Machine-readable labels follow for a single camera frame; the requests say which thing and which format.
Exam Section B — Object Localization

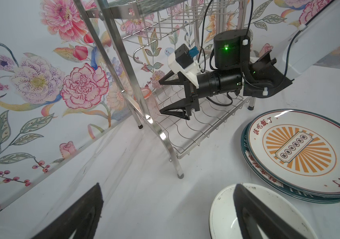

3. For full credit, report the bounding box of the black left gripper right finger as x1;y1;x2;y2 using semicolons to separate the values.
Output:
233;184;305;239

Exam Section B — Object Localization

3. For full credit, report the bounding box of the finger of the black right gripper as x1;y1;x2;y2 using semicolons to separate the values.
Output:
159;71;188;85
160;97;200;120

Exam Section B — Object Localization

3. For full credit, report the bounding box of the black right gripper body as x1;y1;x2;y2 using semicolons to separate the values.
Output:
183;68;242;115

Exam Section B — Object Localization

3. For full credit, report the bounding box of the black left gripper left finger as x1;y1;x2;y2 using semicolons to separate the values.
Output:
34;183;104;239

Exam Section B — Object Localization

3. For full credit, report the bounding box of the orange bowl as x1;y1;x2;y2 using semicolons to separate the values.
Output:
209;183;317;239

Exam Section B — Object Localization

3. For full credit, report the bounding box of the dark rimmed white plate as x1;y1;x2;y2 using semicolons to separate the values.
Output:
241;126;340;204

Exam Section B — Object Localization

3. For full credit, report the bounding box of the orange patterned plate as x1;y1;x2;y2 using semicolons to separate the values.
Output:
246;109;340;197

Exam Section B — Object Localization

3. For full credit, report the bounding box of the pink drinking glass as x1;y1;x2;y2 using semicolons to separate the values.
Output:
141;88;161;120

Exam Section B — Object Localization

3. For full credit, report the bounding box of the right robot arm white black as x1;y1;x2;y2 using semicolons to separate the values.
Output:
159;1;340;120

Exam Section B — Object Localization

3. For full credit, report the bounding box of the steel two-tier dish rack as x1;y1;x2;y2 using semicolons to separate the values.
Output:
75;1;255;178

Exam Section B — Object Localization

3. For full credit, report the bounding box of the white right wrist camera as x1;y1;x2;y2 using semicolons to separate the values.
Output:
168;44;201;89

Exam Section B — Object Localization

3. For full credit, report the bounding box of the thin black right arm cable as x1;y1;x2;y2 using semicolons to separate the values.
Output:
196;0;335;107

